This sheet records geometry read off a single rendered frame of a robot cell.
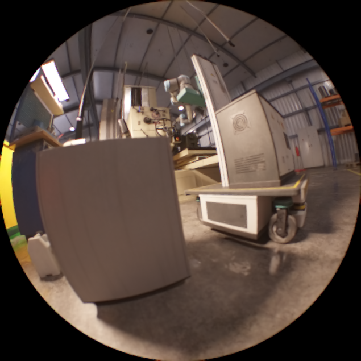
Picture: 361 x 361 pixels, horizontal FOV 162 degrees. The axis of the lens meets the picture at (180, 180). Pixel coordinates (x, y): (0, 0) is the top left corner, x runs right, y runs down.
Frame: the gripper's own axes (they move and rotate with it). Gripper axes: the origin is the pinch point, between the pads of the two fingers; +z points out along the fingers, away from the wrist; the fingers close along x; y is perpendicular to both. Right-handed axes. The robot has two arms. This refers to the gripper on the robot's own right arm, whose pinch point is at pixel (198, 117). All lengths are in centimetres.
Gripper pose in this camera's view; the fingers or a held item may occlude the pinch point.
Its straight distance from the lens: 184.7
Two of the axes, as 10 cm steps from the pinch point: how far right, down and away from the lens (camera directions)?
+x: 8.0, 0.1, 6.0
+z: -2.0, 9.5, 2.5
